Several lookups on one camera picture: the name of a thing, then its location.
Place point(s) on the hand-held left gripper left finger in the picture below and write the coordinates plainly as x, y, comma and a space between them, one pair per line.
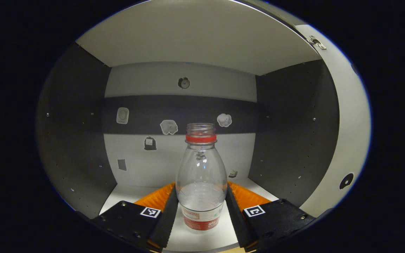
165, 219

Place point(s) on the clear plastic bottle red label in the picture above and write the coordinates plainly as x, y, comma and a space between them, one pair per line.
201, 175

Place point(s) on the white cabinet shelf board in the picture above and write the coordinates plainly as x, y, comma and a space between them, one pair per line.
125, 196
195, 31

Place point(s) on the white and grey cabinet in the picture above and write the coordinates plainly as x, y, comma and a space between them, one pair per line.
287, 133

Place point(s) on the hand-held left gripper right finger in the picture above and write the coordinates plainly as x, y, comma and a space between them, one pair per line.
236, 219

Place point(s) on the white cabinet door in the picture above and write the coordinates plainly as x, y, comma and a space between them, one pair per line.
350, 123

